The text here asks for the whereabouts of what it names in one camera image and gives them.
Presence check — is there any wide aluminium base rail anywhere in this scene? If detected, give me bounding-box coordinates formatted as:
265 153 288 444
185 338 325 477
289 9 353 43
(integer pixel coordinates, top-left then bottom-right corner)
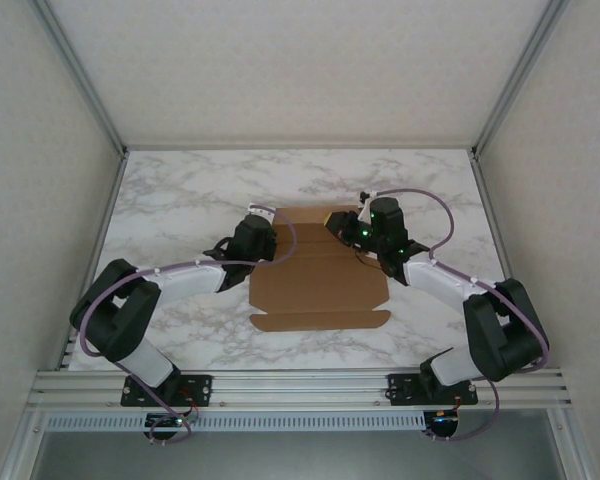
27 368 574 412

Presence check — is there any short aluminium frame leg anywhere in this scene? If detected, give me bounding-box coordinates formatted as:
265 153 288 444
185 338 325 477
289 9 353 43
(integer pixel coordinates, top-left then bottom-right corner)
547 407 600 480
0 407 49 480

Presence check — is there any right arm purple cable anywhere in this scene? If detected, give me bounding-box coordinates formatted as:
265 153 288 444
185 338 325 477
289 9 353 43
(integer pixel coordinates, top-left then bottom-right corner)
369 187 552 444

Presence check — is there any grey slotted cable duct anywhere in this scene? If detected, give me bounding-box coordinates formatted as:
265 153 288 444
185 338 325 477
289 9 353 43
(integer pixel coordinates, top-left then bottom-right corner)
47 412 426 433

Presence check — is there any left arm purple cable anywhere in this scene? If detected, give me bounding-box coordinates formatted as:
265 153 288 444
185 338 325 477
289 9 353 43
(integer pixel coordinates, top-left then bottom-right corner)
78 207 299 445

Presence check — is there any brown cardboard box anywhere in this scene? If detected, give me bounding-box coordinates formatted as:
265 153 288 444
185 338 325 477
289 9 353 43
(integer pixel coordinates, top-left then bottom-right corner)
247 203 392 333

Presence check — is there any thin grey table edge strip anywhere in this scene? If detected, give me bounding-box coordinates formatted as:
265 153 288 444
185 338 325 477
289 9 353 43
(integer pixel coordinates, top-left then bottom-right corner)
123 143 477 153

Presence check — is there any aluminium frame post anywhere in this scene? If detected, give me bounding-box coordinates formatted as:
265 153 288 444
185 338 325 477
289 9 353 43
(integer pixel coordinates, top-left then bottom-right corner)
28 0 129 156
469 0 572 157

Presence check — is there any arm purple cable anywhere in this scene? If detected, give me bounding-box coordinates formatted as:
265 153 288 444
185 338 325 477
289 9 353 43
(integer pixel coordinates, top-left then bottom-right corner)
369 187 552 444
78 207 299 445

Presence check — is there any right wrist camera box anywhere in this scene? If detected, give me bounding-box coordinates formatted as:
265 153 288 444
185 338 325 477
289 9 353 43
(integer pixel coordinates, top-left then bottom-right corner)
357 188 381 221

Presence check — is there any aluminium table side rail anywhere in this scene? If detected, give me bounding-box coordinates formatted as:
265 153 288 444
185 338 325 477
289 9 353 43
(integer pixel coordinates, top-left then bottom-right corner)
469 152 540 369
54 149 132 372

